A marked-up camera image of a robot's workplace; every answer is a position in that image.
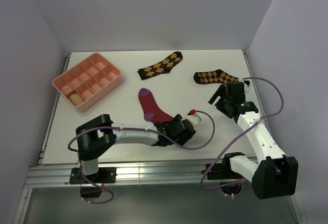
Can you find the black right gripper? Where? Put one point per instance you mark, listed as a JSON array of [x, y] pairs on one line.
[[221, 92]]

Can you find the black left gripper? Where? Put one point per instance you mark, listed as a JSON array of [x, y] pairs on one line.
[[181, 140]]

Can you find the maroon purple orange-toe sock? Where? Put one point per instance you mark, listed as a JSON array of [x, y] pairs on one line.
[[151, 111]]

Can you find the tan maroon purple-striped sock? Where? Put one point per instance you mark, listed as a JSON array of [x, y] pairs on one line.
[[76, 99]]

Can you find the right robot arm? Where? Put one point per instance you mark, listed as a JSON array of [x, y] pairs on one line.
[[274, 174]]

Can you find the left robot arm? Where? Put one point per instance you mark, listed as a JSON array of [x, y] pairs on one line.
[[99, 134]]

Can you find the brown argyle sock right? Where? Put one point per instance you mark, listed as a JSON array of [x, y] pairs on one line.
[[214, 77]]

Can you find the brown argyle sock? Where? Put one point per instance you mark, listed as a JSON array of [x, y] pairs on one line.
[[163, 67], [214, 77]]

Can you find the brown argyle sock left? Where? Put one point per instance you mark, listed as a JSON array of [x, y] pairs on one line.
[[163, 67]]

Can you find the pink divided organizer tray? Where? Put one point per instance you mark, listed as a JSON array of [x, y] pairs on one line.
[[93, 78]]

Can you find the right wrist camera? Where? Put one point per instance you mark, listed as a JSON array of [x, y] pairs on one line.
[[237, 89]]

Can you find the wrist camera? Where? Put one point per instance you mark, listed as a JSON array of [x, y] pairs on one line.
[[194, 118], [237, 89]]

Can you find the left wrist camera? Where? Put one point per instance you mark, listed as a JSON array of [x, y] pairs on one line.
[[194, 118]]

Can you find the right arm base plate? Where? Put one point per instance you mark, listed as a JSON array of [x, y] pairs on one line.
[[219, 172]]

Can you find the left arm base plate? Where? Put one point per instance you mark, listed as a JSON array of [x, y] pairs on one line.
[[105, 175]]

